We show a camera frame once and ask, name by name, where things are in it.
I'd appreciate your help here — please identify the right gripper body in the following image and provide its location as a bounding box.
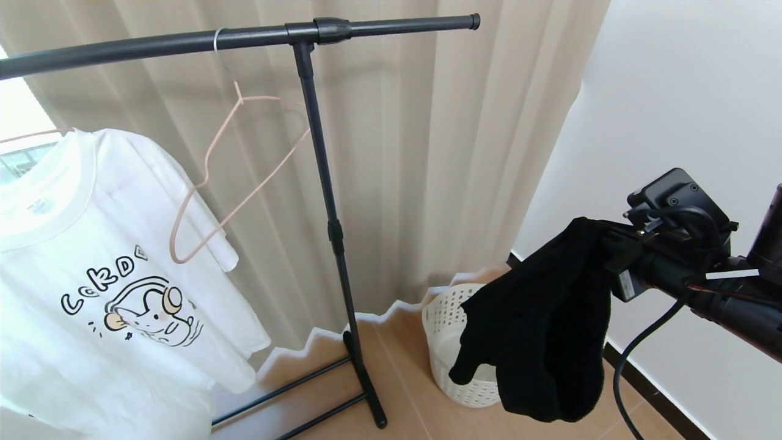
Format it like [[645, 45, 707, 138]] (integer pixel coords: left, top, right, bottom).
[[611, 241, 734, 306]]

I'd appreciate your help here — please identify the black garment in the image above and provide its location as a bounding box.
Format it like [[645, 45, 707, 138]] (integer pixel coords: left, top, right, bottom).
[[448, 217, 636, 424]]

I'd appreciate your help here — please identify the white garment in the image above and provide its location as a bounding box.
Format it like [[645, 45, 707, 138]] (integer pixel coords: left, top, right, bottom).
[[0, 128, 271, 440]]

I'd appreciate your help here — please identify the pink clothes hanger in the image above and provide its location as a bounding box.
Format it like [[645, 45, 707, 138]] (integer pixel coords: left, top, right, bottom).
[[0, 127, 75, 145], [169, 29, 312, 265]]

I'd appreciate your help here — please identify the white laundry basket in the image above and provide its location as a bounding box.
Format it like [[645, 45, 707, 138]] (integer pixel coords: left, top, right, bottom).
[[422, 282, 503, 409]]

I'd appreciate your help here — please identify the black clothes rack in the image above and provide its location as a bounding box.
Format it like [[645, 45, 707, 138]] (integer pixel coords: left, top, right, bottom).
[[0, 13, 481, 440]]

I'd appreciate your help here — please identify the beige curtain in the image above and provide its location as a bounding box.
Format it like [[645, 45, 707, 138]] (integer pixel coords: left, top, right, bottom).
[[0, 0, 612, 367]]

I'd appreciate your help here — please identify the black cable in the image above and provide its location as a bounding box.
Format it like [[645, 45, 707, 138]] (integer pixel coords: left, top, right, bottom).
[[613, 208, 734, 440]]

